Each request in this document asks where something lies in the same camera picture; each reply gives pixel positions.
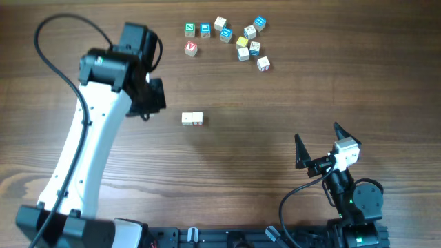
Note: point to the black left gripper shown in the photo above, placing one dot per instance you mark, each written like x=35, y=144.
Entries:
x=158, y=102

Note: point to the plain top wooden block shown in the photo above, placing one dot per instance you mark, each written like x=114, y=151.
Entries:
x=220, y=23

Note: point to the blue D wooden block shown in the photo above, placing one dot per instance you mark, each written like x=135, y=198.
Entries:
x=225, y=35

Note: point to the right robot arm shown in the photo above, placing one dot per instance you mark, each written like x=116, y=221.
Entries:
x=358, y=202

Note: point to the blue X side block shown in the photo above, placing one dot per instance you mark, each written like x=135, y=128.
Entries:
x=254, y=48

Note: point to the red I block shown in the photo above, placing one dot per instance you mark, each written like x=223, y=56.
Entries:
x=263, y=64
x=197, y=118

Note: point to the red V wooden block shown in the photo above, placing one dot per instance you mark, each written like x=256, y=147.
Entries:
x=191, y=49

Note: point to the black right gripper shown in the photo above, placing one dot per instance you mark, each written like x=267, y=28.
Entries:
x=303, y=159

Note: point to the blue side picture block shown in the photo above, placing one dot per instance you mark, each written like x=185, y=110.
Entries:
x=250, y=32

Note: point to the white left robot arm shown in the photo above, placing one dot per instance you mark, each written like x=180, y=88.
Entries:
x=113, y=85

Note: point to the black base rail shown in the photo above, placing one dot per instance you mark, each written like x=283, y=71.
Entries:
x=307, y=236

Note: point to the blue top block left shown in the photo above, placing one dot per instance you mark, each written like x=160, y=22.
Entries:
x=205, y=30

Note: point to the plain picture wooden block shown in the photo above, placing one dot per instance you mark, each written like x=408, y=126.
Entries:
x=243, y=54

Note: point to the green top wooden block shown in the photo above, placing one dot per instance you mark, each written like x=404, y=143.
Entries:
x=190, y=29

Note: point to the blue top block right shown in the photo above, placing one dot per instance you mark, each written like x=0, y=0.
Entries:
x=259, y=23

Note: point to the green N wooden block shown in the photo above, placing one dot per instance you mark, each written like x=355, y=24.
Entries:
x=186, y=118

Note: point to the yellow top wooden block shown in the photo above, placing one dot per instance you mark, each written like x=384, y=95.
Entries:
x=241, y=42

